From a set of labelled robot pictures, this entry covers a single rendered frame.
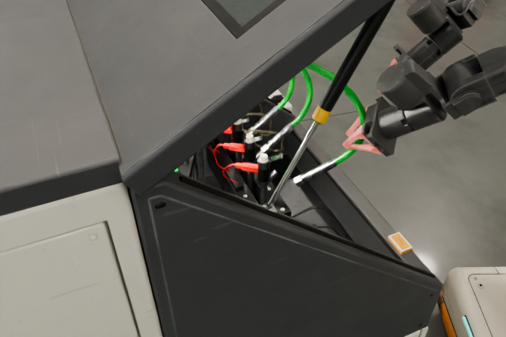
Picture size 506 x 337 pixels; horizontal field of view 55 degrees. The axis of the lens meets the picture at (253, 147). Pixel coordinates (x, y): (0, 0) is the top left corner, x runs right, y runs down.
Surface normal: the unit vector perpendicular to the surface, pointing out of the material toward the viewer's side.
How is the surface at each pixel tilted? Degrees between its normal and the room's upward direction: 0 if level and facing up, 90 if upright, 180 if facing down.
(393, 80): 47
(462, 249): 0
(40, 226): 90
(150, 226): 90
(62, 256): 90
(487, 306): 0
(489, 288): 0
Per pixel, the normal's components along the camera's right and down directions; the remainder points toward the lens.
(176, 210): 0.40, 0.57
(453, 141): -0.01, -0.78
